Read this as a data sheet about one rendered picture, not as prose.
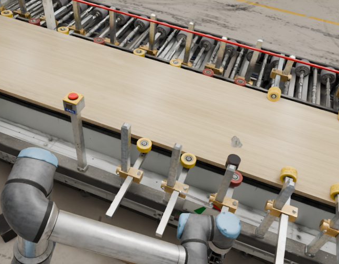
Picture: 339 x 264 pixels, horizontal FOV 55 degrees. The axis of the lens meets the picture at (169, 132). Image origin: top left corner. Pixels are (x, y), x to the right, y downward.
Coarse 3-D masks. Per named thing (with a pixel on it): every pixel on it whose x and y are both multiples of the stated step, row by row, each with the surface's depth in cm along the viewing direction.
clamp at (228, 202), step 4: (212, 196) 158; (212, 200) 157; (224, 200) 157; (228, 200) 157; (232, 200) 158; (236, 200) 158; (216, 204) 157; (220, 204) 156; (224, 204) 156; (228, 204) 156; (232, 204) 156; (220, 208) 159; (228, 208) 156; (232, 208) 155; (236, 208) 155; (232, 212) 157
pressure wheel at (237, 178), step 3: (234, 174) 165; (237, 174) 165; (240, 174) 165; (234, 177) 163; (237, 177) 164; (240, 177) 163; (234, 180) 162; (237, 180) 162; (240, 180) 162; (231, 183) 162; (234, 183) 161; (237, 183) 161; (240, 183) 164; (234, 186) 163
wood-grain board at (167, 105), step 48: (0, 48) 220; (48, 48) 225; (96, 48) 232; (48, 96) 191; (96, 96) 196; (144, 96) 200; (192, 96) 205; (240, 96) 210; (192, 144) 177; (288, 144) 184; (336, 144) 188
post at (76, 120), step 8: (80, 112) 153; (72, 120) 154; (80, 120) 156; (72, 128) 158; (80, 128) 159; (80, 136) 162; (80, 144) 165; (80, 152) 170; (80, 160) 175; (80, 168) 180
